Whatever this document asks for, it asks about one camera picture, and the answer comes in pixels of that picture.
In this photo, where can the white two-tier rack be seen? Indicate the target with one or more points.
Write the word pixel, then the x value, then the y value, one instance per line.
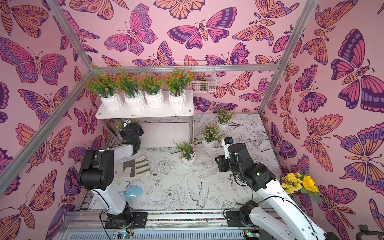
pixel 162 126

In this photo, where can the white wire basket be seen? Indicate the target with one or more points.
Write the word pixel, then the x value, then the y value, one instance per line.
pixel 204 74

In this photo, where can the yellow flower bouquet vase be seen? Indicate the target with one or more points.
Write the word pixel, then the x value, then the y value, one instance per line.
pixel 301 183

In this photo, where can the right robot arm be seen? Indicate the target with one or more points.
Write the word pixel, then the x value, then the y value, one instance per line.
pixel 276 213

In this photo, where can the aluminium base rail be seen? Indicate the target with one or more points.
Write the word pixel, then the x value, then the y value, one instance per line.
pixel 175 225

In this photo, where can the orange plant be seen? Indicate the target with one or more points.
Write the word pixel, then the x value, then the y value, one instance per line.
pixel 105 86
pixel 152 88
pixel 128 85
pixel 177 82

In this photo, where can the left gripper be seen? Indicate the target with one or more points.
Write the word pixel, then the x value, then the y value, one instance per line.
pixel 140 130

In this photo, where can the pink plant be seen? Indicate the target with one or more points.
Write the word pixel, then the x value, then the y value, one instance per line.
pixel 210 135
pixel 187 153
pixel 118 123
pixel 224 117

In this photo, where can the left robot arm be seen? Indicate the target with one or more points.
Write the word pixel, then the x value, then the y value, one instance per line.
pixel 100 174

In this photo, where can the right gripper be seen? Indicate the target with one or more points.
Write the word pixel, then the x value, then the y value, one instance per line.
pixel 220 163

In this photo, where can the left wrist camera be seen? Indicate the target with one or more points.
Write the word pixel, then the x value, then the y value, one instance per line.
pixel 125 122

